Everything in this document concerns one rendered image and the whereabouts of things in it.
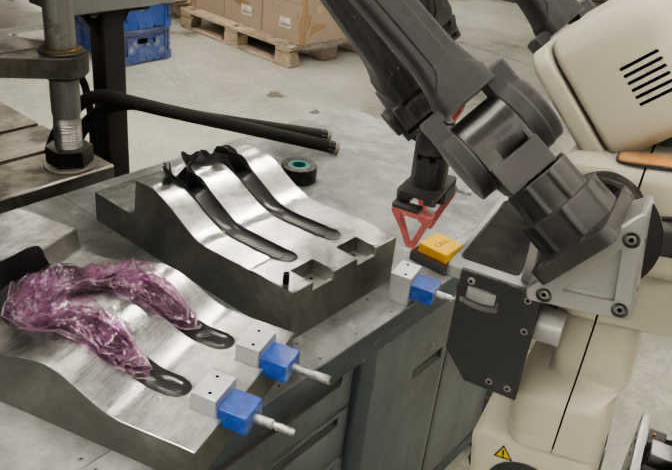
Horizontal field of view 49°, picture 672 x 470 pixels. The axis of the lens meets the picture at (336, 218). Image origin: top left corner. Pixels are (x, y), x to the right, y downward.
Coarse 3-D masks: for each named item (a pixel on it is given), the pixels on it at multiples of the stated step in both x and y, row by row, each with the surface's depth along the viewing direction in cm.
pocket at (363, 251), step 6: (348, 240) 124; (354, 240) 126; (360, 240) 125; (342, 246) 124; (348, 246) 125; (354, 246) 127; (360, 246) 126; (366, 246) 125; (372, 246) 124; (348, 252) 126; (354, 252) 126; (360, 252) 126; (366, 252) 125; (372, 252) 124; (360, 258) 125; (366, 258) 123
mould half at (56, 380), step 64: (0, 256) 107; (64, 256) 114; (0, 320) 100; (128, 320) 100; (256, 320) 108; (0, 384) 95; (64, 384) 90; (128, 384) 93; (192, 384) 95; (256, 384) 98; (128, 448) 90; (192, 448) 86
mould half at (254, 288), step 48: (96, 192) 137; (144, 192) 127; (240, 192) 132; (288, 192) 137; (144, 240) 131; (192, 240) 122; (288, 240) 123; (336, 240) 124; (384, 240) 126; (240, 288) 117; (288, 288) 110; (336, 288) 118
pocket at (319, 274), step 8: (304, 264) 117; (312, 264) 119; (320, 264) 117; (296, 272) 116; (304, 272) 118; (312, 272) 119; (320, 272) 118; (328, 272) 117; (312, 280) 118; (320, 280) 118; (328, 280) 116
